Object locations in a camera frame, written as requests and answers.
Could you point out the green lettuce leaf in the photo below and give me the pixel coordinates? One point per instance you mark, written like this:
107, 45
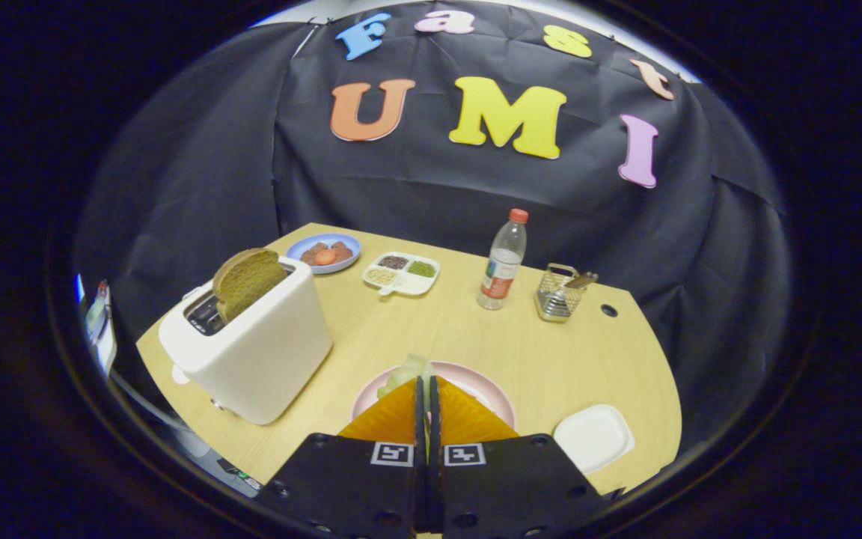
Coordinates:
403, 373

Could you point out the dark toasted bread slice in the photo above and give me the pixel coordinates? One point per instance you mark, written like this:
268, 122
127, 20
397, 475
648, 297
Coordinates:
248, 281

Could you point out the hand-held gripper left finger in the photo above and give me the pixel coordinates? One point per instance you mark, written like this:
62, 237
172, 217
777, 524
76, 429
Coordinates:
341, 479

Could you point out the white divided tray with grains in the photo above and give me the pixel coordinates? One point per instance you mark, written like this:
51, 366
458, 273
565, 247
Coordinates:
401, 283

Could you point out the clear water bottle red cap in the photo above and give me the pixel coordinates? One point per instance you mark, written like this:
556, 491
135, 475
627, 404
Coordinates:
502, 269

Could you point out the black backdrop cloth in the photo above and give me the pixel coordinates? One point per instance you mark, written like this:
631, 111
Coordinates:
176, 187

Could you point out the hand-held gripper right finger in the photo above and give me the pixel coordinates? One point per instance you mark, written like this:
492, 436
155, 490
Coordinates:
521, 486

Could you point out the orange tomato slice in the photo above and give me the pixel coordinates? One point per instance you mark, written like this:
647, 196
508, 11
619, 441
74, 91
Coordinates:
325, 257

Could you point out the white toaster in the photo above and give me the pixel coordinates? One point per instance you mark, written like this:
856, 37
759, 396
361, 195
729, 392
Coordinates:
266, 352

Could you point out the pink plate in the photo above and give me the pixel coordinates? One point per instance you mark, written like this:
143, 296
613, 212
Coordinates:
480, 387

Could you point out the brown meat patty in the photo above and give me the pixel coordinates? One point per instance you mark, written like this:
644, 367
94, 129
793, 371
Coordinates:
344, 250
310, 251

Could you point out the small white dish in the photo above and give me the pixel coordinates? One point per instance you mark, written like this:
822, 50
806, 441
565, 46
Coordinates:
593, 439

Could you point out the small white red-topped object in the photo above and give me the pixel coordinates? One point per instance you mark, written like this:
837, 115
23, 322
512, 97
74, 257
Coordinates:
98, 314

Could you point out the blue plate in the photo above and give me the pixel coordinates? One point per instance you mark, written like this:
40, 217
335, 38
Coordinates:
300, 266

